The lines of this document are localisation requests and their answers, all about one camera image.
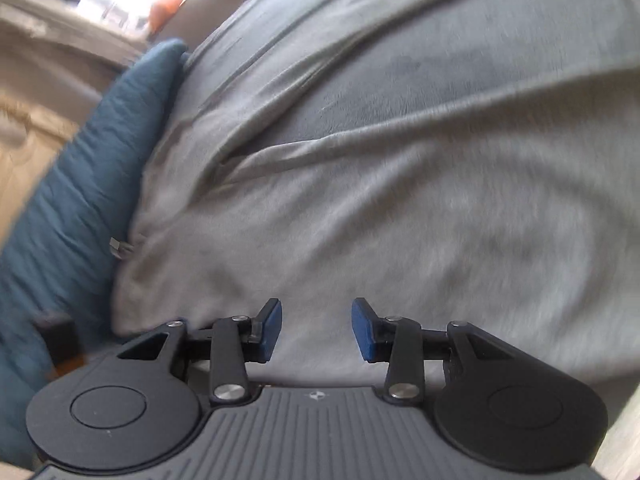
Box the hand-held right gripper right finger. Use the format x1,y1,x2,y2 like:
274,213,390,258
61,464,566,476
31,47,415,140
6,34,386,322
351,297,503,404

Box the black flat device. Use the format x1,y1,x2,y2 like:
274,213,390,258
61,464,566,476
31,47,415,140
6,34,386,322
34,310,82,367

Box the grey sweatpants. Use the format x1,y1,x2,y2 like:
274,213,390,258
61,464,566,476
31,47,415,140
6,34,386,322
112,0,640,391

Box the orange bag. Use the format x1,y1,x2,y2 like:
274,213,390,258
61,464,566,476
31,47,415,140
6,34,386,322
149,0,187,37

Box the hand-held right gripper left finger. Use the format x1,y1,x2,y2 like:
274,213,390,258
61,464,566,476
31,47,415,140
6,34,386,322
117,297,284,406

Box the teal pillow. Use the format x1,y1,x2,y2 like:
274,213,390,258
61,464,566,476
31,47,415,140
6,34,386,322
0,37,190,467

